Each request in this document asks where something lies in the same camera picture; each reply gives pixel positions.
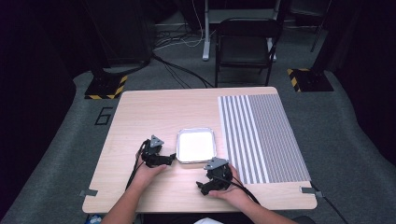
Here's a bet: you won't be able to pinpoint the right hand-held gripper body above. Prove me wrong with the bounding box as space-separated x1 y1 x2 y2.
203 156 233 192

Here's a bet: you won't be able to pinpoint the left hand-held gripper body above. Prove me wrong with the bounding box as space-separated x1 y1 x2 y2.
141 134 169 169

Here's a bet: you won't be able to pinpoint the person's right hand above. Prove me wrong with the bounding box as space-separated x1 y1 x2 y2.
207 163 252 211

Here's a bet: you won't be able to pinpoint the person's left hand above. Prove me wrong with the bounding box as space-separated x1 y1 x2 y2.
132 154 168 189

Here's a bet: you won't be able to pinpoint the square metal tray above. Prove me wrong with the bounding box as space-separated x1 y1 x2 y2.
176 127 218 165

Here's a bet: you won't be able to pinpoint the white cloth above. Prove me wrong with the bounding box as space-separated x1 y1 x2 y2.
193 217 224 224

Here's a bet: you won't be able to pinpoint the grey white striped mat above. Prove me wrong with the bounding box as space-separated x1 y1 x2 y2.
217 93 313 185

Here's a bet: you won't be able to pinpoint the grey table edge clamp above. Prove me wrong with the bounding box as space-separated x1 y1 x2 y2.
299 186 325 199
78 189 99 198

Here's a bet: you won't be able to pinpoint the black stand base striped edge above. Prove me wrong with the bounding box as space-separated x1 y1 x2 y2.
286 67 335 93
84 74 129 101

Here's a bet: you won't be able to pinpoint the blue white packet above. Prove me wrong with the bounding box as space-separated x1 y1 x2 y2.
84 214 103 224

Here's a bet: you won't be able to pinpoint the black folding chair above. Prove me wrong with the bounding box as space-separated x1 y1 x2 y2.
214 17 283 89

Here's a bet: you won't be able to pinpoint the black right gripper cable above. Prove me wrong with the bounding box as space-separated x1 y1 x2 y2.
210 175 262 205

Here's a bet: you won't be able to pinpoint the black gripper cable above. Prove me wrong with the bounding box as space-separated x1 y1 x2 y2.
124 138 151 191
210 175 262 205

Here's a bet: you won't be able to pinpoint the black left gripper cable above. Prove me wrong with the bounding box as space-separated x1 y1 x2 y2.
124 138 151 191

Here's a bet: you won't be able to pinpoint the black floor cables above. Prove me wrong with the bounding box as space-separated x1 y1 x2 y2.
150 51 216 90

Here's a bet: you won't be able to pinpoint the white floor cables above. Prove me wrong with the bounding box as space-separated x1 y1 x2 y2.
153 0 217 51

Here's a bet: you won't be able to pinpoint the black cable from clamp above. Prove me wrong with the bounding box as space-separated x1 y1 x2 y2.
309 180 351 224

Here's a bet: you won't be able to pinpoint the white desk frame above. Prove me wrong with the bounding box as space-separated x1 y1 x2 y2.
201 0 281 63

